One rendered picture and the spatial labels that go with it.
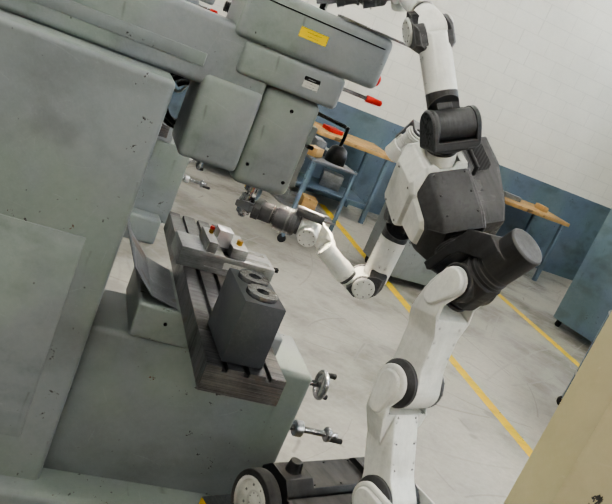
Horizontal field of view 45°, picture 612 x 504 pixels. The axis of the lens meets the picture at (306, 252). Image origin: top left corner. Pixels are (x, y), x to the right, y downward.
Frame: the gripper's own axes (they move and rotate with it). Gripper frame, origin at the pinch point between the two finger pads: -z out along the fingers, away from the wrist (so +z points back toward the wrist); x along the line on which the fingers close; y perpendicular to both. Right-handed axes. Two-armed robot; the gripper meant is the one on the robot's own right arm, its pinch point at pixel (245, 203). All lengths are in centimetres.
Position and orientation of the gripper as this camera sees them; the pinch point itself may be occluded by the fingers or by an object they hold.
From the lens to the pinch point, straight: 245.2
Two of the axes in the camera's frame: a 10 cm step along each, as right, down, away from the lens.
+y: -3.7, 8.9, 2.6
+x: -0.9, 2.5, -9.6
